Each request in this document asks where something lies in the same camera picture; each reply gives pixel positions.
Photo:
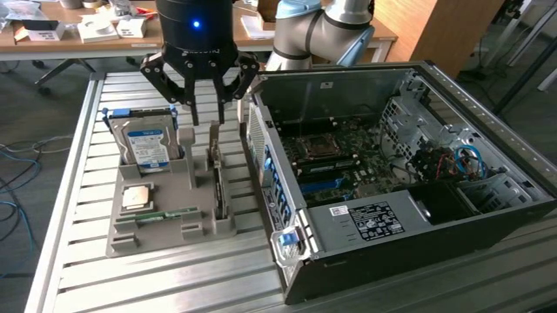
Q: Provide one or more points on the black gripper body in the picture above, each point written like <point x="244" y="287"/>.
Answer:
<point x="195" y="32"/>

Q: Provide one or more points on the graphics card with metal bracket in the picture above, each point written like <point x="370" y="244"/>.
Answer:
<point x="219" y="189"/>

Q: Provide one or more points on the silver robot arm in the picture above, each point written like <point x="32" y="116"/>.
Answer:
<point x="295" y="36"/>

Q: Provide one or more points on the stack of white papers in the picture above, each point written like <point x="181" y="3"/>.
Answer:
<point x="254" y="29"/>

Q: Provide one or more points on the small white carton box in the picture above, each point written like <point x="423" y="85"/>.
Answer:
<point x="129" y="29"/>

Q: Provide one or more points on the brown cardboard box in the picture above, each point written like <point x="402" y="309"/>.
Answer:
<point x="266" y="9"/>

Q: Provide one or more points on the white block with tape roll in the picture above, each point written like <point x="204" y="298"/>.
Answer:
<point x="97" y="29"/>

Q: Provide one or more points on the hard disk with blue caddy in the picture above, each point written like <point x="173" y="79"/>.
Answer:
<point x="145" y="146"/>

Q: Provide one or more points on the black castor table leg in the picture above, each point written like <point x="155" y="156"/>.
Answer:
<point x="60" y="70"/>

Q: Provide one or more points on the beige tape roll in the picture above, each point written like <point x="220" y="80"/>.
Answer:
<point x="92" y="3"/>

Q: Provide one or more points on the grey cup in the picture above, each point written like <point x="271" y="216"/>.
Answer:
<point x="69" y="3"/>

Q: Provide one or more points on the white labelled box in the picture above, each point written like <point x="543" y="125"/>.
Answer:
<point x="43" y="32"/>

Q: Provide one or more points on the grey parts rack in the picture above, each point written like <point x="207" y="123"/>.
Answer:
<point x="173" y="195"/>

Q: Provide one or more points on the silver CPU chip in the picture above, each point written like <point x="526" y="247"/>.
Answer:
<point x="135" y="197"/>

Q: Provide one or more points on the blue expansion slot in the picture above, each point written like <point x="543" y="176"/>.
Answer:
<point x="319" y="186"/>

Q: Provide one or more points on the clear plastic bag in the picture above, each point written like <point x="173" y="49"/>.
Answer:
<point x="21" y="11"/>

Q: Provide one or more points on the green motherboard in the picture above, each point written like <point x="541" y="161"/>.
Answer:
<point x="374" y="163"/>

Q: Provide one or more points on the metal drive cage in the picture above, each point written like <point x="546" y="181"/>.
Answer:
<point x="405" y="130"/>

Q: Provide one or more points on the green RAM stick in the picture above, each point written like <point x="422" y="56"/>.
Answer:
<point x="164" y="215"/>

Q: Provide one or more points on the wooden cabinet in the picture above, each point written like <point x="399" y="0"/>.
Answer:
<point x="443" y="32"/>

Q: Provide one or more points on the blue case latch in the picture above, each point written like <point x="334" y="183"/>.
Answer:
<point x="287" y="239"/>

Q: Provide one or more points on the grey power supply unit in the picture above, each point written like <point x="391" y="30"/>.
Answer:
<point x="335" y="228"/>

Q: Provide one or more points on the silver disk bay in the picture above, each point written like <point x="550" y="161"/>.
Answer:
<point x="491" y="195"/>

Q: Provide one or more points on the black open PC case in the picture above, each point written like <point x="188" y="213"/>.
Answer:
<point x="391" y="270"/>

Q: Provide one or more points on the black metal post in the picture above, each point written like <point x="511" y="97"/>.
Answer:
<point x="522" y="81"/>

